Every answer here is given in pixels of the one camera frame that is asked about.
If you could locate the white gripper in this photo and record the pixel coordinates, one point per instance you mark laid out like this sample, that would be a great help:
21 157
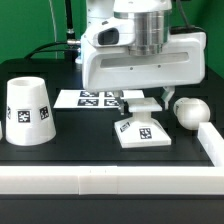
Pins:
108 65

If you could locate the white lamp base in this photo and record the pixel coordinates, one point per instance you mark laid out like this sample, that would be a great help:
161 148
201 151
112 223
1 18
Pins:
141 130

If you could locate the white lamp bulb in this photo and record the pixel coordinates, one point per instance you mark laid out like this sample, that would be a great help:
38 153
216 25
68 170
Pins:
190 112

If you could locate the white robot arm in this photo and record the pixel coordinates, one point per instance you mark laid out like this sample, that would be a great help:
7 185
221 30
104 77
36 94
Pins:
150 17

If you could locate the white lamp shade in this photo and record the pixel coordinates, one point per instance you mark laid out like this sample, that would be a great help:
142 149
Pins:
29 119

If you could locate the white marker sheet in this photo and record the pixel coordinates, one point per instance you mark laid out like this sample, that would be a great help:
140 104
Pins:
71 99

